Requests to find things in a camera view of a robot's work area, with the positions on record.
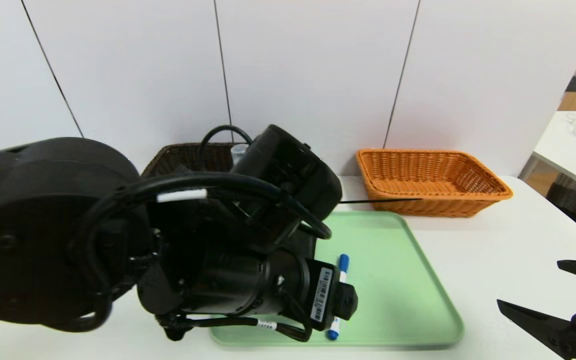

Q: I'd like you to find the white side table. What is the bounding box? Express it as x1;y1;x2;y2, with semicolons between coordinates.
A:
517;111;576;197

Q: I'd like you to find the blue capped white marker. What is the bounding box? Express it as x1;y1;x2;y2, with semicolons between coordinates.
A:
326;253;351;341

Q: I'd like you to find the orange wicker basket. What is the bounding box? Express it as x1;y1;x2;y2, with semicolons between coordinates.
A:
356;149;514;219

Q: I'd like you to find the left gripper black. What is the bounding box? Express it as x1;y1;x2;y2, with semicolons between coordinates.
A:
261;249;359;332

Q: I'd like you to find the light green plastic tray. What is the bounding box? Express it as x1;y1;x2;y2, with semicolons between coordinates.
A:
209;210;465;349

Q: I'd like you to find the thick black left camera cable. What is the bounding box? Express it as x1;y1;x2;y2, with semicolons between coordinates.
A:
80;125;333;241

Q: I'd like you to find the white plastic bottle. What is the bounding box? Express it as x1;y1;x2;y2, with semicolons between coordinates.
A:
230;143;251;167

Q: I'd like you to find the dark brown wicker basket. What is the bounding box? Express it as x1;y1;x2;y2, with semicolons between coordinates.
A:
140;143;241;179

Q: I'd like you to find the thin black cable white label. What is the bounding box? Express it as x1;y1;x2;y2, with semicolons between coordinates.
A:
160;312;315;344

